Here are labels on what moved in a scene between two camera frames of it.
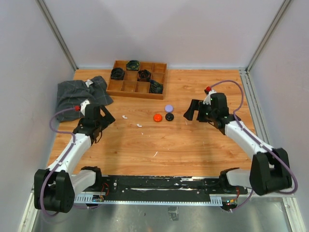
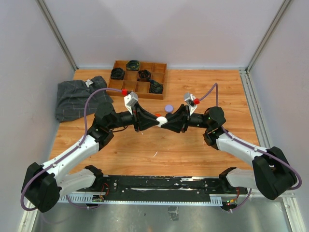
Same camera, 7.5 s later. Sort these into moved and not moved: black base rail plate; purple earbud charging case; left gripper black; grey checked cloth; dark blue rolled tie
Moved: left gripper black
Not moved: grey checked cloth; purple earbud charging case; dark blue rolled tie; black base rail plate
